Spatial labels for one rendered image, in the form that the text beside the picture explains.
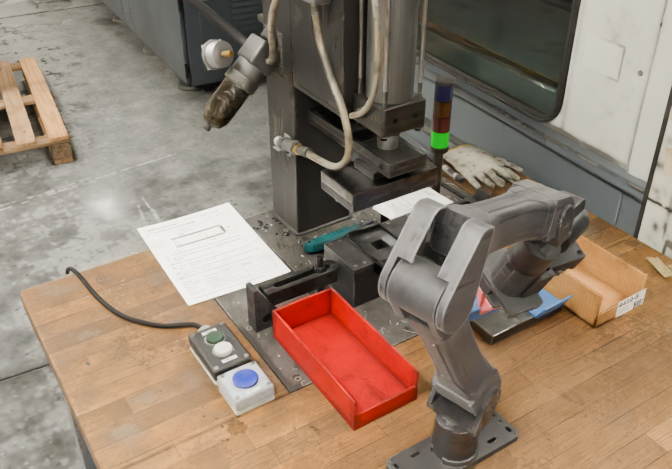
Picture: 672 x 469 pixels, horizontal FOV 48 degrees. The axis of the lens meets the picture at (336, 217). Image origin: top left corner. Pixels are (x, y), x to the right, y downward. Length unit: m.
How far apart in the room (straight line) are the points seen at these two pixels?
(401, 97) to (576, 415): 0.56
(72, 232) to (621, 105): 2.37
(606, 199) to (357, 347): 0.76
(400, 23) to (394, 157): 0.23
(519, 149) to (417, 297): 1.20
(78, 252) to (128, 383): 2.01
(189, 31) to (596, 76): 2.98
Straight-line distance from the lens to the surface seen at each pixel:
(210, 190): 3.56
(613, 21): 1.73
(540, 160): 1.93
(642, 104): 1.71
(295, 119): 1.44
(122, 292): 1.47
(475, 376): 1.01
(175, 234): 1.61
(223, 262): 1.51
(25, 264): 3.26
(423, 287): 0.82
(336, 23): 1.24
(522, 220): 0.93
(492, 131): 2.05
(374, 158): 1.28
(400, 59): 1.21
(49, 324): 1.44
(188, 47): 4.42
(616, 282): 1.50
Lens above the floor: 1.77
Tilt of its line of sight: 32 degrees down
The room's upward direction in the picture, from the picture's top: straight up
